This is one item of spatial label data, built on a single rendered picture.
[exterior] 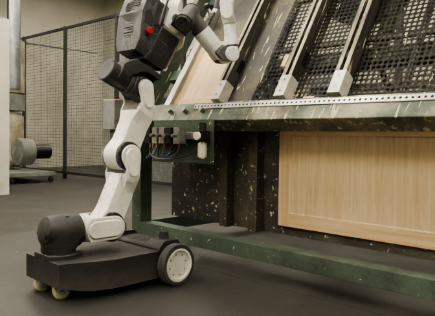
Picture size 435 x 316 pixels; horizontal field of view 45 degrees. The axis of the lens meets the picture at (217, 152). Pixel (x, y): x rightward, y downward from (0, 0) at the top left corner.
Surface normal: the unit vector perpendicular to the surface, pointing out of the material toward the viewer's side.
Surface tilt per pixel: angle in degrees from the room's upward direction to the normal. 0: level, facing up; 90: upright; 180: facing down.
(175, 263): 90
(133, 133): 90
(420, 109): 58
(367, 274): 90
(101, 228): 90
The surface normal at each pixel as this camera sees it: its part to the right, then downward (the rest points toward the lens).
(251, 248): -0.70, 0.01
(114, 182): -0.62, -0.42
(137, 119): 0.50, 0.40
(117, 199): 0.72, 0.04
